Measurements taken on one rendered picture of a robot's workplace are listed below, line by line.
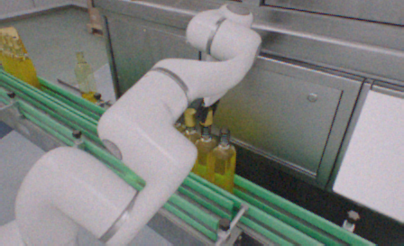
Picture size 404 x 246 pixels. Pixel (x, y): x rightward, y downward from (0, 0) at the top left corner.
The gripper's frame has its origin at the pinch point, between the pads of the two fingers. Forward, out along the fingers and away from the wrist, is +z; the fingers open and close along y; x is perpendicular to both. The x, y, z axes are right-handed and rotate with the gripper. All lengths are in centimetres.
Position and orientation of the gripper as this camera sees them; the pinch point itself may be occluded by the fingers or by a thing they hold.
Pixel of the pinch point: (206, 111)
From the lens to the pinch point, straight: 77.9
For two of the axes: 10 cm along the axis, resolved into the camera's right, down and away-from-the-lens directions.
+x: 7.8, 5.3, -3.3
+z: -2.1, 7.2, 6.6
